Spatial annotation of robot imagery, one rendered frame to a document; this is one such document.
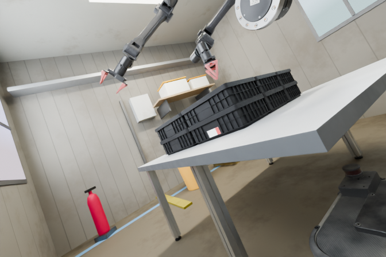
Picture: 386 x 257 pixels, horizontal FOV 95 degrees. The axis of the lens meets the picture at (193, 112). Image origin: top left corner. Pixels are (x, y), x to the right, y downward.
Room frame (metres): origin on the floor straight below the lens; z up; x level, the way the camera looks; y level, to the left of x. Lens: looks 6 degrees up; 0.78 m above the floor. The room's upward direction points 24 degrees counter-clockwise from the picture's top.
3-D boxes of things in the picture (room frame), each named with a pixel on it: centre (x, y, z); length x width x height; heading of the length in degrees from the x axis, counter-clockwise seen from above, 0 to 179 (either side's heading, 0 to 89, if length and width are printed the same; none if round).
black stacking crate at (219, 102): (1.06, -0.17, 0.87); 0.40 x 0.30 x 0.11; 42
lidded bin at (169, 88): (3.44, 0.16, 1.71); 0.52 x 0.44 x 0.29; 122
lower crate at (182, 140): (1.36, 0.10, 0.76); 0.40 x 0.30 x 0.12; 42
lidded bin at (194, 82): (3.73, -0.31, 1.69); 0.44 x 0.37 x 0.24; 122
